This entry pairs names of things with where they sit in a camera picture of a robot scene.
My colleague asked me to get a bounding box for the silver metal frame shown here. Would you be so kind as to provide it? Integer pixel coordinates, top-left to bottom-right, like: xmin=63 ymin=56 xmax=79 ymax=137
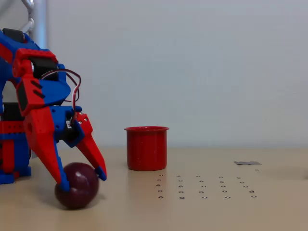
xmin=0 ymin=0 xmax=48 ymax=51

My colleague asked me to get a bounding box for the red cup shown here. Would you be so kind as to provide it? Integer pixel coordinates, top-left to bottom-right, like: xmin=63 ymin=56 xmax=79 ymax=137
xmin=124 ymin=126 xmax=170 ymax=172

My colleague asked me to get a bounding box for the dark purple plum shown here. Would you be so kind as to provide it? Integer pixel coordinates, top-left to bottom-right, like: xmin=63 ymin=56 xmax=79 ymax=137
xmin=54 ymin=162 xmax=100 ymax=210

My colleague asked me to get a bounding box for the red and white wire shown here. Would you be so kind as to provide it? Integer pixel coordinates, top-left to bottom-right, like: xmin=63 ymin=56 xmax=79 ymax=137
xmin=40 ymin=68 xmax=82 ymax=114

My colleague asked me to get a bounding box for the grey tape patch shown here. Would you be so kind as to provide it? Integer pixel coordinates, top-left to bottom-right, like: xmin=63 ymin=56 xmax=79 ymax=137
xmin=233 ymin=161 xmax=262 ymax=167

